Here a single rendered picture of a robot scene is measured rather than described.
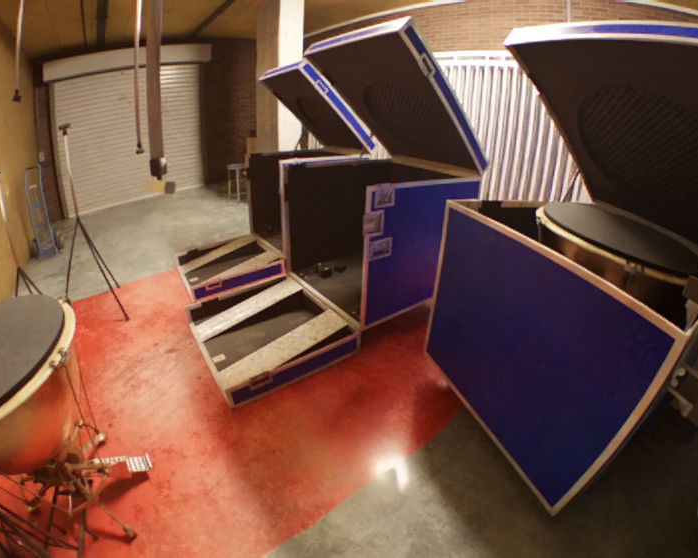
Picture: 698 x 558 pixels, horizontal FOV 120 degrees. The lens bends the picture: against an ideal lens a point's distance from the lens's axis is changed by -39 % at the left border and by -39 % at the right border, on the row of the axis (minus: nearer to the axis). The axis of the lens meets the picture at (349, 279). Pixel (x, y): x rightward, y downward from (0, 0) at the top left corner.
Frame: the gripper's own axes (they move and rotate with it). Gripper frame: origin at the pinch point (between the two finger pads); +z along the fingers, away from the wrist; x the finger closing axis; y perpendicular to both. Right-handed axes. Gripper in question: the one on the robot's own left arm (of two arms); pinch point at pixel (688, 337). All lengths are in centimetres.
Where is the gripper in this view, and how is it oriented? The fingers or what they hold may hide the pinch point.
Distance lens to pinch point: 94.8
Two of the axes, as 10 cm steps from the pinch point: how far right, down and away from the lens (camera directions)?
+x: -3.2, -4.4, 8.4
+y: 9.3, 0.3, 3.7
